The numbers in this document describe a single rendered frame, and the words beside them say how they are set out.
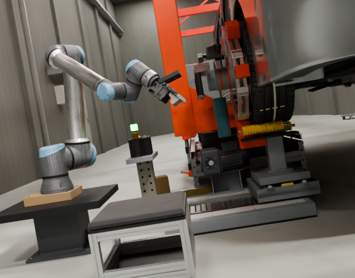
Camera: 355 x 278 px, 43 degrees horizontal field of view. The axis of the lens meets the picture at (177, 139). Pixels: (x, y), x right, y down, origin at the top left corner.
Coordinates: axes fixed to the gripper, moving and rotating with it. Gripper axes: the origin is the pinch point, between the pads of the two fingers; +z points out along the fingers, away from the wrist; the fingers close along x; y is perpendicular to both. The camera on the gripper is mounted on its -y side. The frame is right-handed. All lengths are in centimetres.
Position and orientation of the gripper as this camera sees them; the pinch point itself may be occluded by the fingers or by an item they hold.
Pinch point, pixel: (184, 100)
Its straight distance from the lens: 220.3
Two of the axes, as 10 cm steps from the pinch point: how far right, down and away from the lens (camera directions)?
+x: -3.4, -2.6, -9.0
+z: 7.1, 5.7, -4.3
